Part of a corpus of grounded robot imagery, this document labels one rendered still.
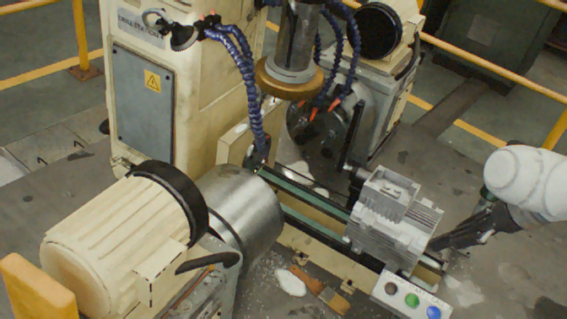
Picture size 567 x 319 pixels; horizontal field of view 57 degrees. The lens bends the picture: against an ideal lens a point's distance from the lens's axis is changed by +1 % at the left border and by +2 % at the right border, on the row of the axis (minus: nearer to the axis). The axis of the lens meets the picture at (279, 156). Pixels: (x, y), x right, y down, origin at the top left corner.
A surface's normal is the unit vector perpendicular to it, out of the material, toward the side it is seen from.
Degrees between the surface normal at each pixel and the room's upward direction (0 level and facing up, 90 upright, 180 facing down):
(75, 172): 0
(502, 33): 90
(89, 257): 22
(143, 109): 90
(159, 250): 0
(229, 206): 17
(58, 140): 0
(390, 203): 90
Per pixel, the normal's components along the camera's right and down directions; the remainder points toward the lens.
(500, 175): -0.89, -0.23
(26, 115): 0.15, -0.76
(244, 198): 0.44, -0.55
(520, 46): -0.63, 0.43
